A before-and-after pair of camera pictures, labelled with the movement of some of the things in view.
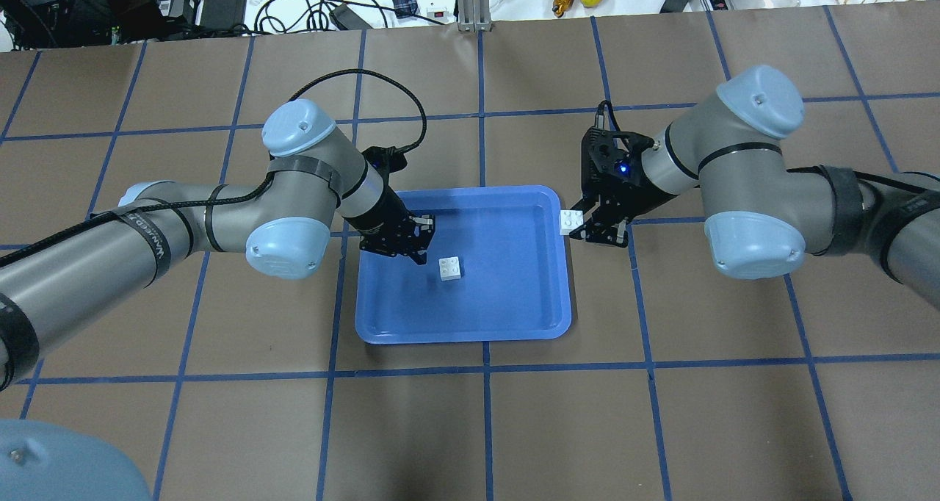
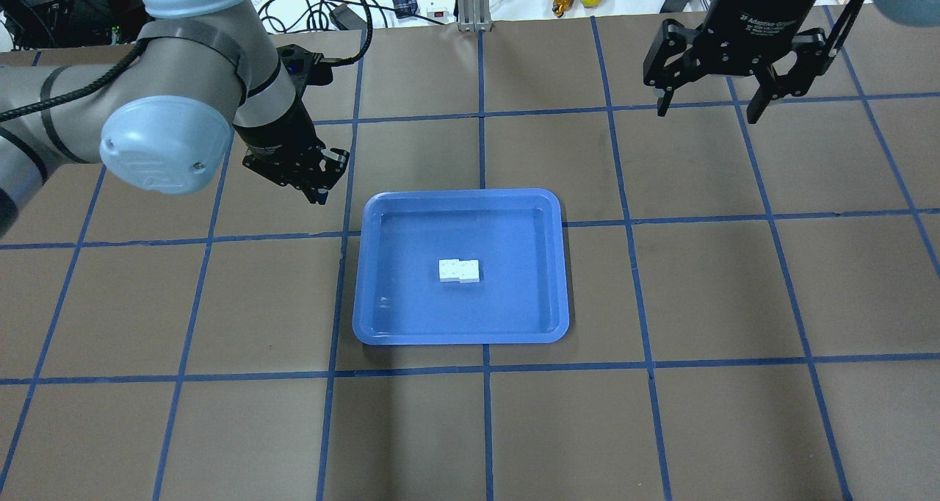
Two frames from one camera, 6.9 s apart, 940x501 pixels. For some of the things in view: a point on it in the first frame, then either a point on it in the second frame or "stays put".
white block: x=449 y=268 stays put
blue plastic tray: x=515 y=282 stays put
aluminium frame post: x=474 y=11 stays put
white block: x=569 y=220 to x=468 y=271
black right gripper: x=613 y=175 to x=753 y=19
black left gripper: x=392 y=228 to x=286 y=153
